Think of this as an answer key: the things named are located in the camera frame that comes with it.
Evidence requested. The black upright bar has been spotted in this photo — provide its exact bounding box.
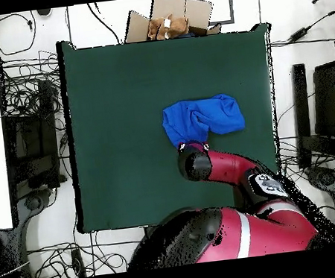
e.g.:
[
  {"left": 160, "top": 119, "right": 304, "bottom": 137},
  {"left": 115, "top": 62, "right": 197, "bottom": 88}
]
[{"left": 286, "top": 63, "right": 318, "bottom": 171}]

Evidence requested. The black chair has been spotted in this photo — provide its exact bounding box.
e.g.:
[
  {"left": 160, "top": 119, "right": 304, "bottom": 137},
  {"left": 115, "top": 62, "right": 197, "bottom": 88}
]
[{"left": 307, "top": 59, "right": 335, "bottom": 144}]

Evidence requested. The blue laundry item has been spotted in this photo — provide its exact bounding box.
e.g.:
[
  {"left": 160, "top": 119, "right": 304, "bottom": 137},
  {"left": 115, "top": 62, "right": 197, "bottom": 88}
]
[{"left": 159, "top": 90, "right": 249, "bottom": 152}]

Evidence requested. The dark green table cloth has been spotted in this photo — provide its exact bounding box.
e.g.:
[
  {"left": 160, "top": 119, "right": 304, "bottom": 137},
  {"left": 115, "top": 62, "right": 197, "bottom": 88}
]
[{"left": 55, "top": 17, "right": 292, "bottom": 235}]

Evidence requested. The dark stand foot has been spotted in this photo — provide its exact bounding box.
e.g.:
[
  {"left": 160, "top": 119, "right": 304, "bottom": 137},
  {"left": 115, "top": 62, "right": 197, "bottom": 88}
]
[
  {"left": 11, "top": 186, "right": 67, "bottom": 278},
  {"left": 304, "top": 162, "right": 335, "bottom": 205}
]

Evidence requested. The grey floor frame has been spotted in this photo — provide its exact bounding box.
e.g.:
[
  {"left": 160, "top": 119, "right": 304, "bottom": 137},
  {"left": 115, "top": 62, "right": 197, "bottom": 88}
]
[{"left": 188, "top": 0, "right": 237, "bottom": 29}]

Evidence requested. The brown cardboard box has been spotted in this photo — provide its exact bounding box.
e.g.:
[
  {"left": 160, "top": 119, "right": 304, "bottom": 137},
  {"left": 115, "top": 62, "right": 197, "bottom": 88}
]
[{"left": 120, "top": 0, "right": 223, "bottom": 45}]

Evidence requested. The brown plush toy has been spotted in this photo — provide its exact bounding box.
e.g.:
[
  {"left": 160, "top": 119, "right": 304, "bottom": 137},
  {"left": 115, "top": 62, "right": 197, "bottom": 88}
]
[{"left": 144, "top": 10, "right": 191, "bottom": 42}]

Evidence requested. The black curved floor cable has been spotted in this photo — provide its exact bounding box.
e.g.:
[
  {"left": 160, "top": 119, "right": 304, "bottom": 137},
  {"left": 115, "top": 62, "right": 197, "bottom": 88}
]
[{"left": 86, "top": 0, "right": 121, "bottom": 48}]

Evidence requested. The black looped cable with plug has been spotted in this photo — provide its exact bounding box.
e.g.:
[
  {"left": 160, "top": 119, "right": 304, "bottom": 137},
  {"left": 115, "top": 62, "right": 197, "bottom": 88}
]
[{"left": 0, "top": 10, "right": 40, "bottom": 57}]

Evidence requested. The black power adapter with cable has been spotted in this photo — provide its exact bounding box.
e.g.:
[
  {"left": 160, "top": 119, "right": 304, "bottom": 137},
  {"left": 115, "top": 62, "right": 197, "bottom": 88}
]
[{"left": 283, "top": 5, "right": 335, "bottom": 44}]

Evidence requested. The black floor cable tangle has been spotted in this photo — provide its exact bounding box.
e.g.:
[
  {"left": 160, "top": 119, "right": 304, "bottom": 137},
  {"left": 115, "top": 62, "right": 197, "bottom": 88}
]
[{"left": 275, "top": 128, "right": 335, "bottom": 178}]

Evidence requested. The black power strip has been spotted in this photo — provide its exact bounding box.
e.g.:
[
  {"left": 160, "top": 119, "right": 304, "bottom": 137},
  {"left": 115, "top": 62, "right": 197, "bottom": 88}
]
[{"left": 69, "top": 247, "right": 87, "bottom": 278}]

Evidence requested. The black equipment case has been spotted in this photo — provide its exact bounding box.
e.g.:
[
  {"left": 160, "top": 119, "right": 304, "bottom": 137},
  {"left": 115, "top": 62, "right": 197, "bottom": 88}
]
[{"left": 0, "top": 78, "right": 68, "bottom": 193}]

